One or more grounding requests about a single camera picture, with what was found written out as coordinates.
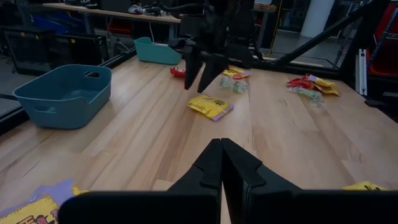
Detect green candy packet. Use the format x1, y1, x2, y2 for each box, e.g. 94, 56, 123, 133
219, 75, 234, 90
232, 80, 250, 95
287, 86, 325, 106

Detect white pillar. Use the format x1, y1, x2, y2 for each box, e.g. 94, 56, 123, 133
300, 0, 335, 39

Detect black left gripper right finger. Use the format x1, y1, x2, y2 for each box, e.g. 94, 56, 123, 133
221, 138, 398, 224

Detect red candy packet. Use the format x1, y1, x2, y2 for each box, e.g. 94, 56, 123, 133
169, 66, 187, 78
285, 77, 315, 91

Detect blue plastic bin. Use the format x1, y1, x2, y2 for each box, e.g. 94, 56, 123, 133
12, 63, 113, 130

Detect red cabinet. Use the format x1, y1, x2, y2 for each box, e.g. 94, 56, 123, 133
366, 2, 398, 78

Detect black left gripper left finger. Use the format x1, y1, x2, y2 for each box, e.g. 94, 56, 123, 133
58, 138, 224, 224

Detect wooden workbench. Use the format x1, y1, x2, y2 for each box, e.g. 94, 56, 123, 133
42, 2, 182, 41

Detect black equipment case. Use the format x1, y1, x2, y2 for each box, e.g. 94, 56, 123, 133
54, 33, 109, 68
2, 29, 57, 76

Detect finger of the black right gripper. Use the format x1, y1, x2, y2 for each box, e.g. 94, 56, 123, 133
183, 52, 205, 91
197, 55, 230, 94

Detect silver aluminium extrusion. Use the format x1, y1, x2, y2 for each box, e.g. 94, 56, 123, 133
355, 48, 369, 96

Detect yellow candy packet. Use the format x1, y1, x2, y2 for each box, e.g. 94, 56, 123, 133
341, 180, 389, 192
313, 84, 340, 97
221, 66, 253, 80
186, 94, 234, 122
0, 178, 90, 224
305, 73, 337, 88

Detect teal plastic bin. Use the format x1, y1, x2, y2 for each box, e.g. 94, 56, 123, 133
133, 36, 183, 66

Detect blue storage crates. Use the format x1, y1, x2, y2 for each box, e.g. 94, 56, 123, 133
32, 12, 82, 35

